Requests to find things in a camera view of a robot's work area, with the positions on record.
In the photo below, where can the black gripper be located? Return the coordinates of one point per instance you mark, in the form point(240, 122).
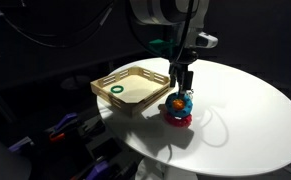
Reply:
point(185, 60)

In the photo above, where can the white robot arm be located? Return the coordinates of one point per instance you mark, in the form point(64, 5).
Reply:
point(151, 10)

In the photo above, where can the wooden slatted tray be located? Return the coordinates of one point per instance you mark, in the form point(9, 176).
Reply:
point(135, 87)

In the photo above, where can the purple clamp with orange tip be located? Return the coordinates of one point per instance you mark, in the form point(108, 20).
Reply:
point(66, 120)

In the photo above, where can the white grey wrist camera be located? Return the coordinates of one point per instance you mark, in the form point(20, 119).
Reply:
point(206, 40)

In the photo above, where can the white table pedestal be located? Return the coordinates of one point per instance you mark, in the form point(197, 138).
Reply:
point(151, 171)

